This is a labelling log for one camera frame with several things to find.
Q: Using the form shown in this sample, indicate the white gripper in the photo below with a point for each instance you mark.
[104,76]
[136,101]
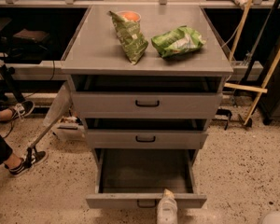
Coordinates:
[167,207]

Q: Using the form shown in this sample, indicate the grey bottom drawer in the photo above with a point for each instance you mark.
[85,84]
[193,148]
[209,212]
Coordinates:
[137,178]

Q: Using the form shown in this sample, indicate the grey drawer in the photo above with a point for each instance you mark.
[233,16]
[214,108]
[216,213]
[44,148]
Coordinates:
[137,178]
[144,105]
[145,139]

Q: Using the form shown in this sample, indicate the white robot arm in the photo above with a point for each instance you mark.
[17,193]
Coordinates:
[270,218]

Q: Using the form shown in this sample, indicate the grey drawer cabinet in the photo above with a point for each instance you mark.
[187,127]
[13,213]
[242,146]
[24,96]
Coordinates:
[96,62]

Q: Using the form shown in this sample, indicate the grey middle drawer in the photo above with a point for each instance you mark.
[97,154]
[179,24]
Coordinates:
[145,139]

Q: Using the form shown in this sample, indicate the grey top drawer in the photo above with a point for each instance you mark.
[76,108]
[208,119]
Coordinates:
[144,105]

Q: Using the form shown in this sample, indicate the clear plastic box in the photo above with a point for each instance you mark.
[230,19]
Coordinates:
[69,129]

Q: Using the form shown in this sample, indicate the grey tripod leg pole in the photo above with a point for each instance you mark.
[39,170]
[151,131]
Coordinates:
[58,108]

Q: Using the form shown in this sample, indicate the black sneaker near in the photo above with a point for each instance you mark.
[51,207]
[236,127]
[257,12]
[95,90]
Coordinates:
[26,164]

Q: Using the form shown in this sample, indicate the black sneaker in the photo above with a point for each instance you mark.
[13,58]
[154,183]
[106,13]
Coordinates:
[26,164]
[22,110]

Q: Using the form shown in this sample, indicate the lying green chip bag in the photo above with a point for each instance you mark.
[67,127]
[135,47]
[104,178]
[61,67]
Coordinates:
[179,41]

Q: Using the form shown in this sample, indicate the upright green chip bag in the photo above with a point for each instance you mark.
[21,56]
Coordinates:
[130,37]

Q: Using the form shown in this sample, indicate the black sneaker far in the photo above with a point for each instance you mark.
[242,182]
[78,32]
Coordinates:
[22,110]

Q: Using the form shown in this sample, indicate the orange cup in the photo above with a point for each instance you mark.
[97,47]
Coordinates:
[130,15]

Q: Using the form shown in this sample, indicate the black box on shelf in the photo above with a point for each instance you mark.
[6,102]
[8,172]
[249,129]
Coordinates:
[30,37]

